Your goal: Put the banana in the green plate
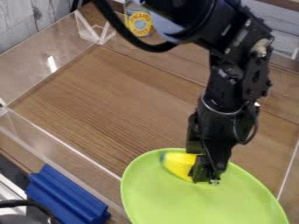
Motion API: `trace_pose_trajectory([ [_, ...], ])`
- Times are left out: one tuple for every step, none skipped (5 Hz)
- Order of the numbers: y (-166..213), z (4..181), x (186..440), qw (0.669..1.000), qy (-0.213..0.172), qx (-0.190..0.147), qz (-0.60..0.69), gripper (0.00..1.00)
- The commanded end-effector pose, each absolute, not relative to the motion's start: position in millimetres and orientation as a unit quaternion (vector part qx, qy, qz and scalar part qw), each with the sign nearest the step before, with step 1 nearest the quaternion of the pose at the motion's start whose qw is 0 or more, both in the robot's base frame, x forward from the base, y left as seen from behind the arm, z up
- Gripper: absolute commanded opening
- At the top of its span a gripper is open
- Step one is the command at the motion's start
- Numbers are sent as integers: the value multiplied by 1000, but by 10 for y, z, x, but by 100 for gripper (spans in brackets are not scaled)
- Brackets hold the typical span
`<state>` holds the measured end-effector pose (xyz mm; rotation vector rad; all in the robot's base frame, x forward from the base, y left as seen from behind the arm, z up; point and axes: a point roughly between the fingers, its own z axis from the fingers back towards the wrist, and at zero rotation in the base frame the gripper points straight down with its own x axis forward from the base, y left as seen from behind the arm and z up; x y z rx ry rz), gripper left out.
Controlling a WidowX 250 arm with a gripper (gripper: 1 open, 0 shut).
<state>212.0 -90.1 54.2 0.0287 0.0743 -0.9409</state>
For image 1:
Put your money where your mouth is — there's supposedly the green plate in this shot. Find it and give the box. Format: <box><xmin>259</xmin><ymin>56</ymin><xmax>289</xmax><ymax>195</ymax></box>
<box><xmin>120</xmin><ymin>148</ymin><xmax>291</xmax><ymax>224</ymax></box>

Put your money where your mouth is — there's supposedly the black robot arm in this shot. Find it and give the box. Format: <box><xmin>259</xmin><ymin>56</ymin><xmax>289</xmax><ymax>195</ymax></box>
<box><xmin>133</xmin><ymin>0</ymin><xmax>273</xmax><ymax>184</ymax></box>

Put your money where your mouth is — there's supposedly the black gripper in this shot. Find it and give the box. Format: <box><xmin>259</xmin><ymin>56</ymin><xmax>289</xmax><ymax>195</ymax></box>
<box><xmin>185</xmin><ymin>99</ymin><xmax>259</xmax><ymax>185</ymax></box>

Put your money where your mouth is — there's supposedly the clear acrylic corner bracket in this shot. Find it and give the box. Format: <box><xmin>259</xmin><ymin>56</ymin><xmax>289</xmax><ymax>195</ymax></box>
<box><xmin>73</xmin><ymin>10</ymin><xmax>116</xmax><ymax>46</ymax></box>

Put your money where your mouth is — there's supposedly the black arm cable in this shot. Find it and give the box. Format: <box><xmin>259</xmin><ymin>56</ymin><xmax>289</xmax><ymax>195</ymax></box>
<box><xmin>92</xmin><ymin>0</ymin><xmax>178</xmax><ymax>53</ymax></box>

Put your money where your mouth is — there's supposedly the yellow toy banana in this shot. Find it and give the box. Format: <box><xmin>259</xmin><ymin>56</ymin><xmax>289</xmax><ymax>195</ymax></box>
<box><xmin>160</xmin><ymin>151</ymin><xmax>197</xmax><ymax>182</ymax></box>

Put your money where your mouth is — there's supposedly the yellow labelled tin can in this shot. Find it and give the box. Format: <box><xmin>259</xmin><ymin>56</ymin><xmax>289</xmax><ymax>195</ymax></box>
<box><xmin>125</xmin><ymin>10</ymin><xmax>153</xmax><ymax>38</ymax></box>

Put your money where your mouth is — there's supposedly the blue plastic block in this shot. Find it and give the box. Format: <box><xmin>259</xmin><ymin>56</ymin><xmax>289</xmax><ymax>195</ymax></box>
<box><xmin>25</xmin><ymin>164</ymin><xmax>110</xmax><ymax>224</ymax></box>

